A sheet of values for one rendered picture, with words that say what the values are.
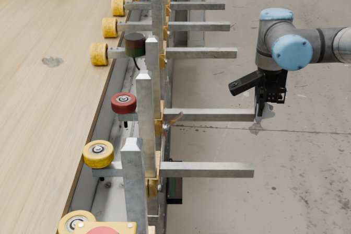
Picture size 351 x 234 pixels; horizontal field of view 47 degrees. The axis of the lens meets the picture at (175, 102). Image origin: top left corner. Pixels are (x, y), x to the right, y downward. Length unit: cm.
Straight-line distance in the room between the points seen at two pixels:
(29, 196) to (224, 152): 166
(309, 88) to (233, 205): 138
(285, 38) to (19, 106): 82
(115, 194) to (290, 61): 70
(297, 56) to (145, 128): 41
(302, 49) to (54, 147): 69
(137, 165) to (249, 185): 164
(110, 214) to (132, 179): 60
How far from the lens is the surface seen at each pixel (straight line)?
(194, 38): 364
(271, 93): 126
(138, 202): 77
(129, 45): 113
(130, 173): 72
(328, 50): 109
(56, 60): 158
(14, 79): 152
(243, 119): 132
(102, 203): 136
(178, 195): 124
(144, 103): 93
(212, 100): 298
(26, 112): 131
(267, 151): 255
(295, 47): 104
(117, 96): 131
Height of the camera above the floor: 159
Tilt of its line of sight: 33 degrees down
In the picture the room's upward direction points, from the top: straight up
